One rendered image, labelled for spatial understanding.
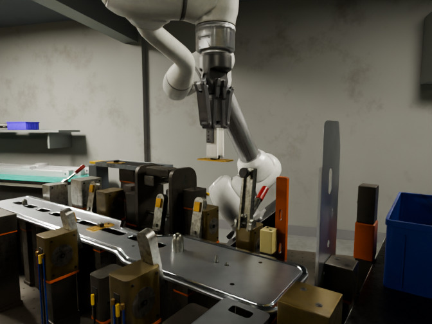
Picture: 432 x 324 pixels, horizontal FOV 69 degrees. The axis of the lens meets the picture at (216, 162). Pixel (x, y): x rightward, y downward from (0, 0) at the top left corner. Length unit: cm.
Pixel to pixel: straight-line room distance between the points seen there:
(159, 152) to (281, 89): 180
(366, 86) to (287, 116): 91
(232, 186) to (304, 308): 102
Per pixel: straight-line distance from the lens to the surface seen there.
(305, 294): 57
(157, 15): 74
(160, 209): 108
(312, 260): 163
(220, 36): 72
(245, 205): 89
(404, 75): 408
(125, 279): 65
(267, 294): 68
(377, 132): 398
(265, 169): 152
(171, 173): 104
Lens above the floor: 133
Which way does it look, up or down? 6 degrees down
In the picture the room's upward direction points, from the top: straight up
